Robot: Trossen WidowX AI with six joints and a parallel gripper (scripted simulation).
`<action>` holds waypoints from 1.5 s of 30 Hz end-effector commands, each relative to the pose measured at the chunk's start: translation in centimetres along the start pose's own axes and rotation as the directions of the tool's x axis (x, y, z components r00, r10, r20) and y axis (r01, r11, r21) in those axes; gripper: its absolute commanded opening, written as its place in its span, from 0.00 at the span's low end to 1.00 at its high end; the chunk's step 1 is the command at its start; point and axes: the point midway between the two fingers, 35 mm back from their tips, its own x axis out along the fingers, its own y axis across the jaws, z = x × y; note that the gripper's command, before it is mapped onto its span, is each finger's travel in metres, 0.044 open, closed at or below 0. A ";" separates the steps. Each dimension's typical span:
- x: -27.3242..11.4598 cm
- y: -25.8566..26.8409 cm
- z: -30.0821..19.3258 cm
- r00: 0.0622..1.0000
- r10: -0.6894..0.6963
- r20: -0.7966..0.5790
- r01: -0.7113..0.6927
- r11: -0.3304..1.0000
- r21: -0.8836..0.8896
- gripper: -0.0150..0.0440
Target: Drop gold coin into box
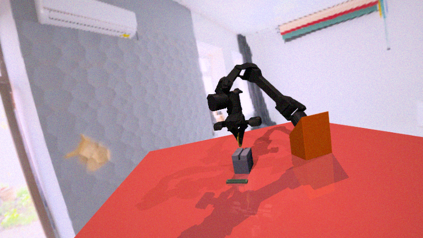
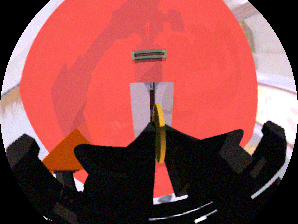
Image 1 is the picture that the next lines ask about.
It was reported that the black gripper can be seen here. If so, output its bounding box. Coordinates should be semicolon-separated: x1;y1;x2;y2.
214;105;262;144

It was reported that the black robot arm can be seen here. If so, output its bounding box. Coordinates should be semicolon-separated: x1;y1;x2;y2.
207;63;307;128

